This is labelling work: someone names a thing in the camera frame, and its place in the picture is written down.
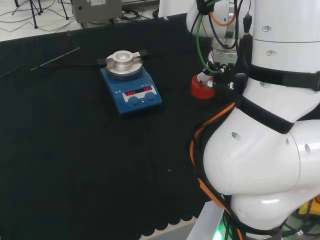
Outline grey metal box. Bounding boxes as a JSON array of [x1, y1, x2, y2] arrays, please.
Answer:
[[70, 0, 124, 29]]

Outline yellow stop button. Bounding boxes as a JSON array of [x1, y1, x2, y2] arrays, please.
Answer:
[[298, 196, 320, 221]]

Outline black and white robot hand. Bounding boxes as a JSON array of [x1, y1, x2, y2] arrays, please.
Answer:
[[197, 62, 241, 92]]

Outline black cloth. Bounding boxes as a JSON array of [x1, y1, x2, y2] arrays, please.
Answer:
[[0, 9, 251, 240]]

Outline heater with blue base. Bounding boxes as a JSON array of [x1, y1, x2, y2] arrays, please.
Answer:
[[96, 49, 163, 119]]

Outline red round flask ring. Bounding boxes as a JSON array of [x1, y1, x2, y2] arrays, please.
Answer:
[[190, 73, 218, 100]]

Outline grey base plate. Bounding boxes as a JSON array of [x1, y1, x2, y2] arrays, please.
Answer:
[[185, 200, 226, 240]]

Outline white panel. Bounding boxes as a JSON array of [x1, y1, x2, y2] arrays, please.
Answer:
[[158, 0, 191, 19]]

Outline thin metal rod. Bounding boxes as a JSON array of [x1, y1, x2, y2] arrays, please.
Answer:
[[30, 47, 81, 72]]

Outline black tripod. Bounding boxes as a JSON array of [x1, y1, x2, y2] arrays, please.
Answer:
[[58, 0, 70, 20], [13, 0, 44, 29]]

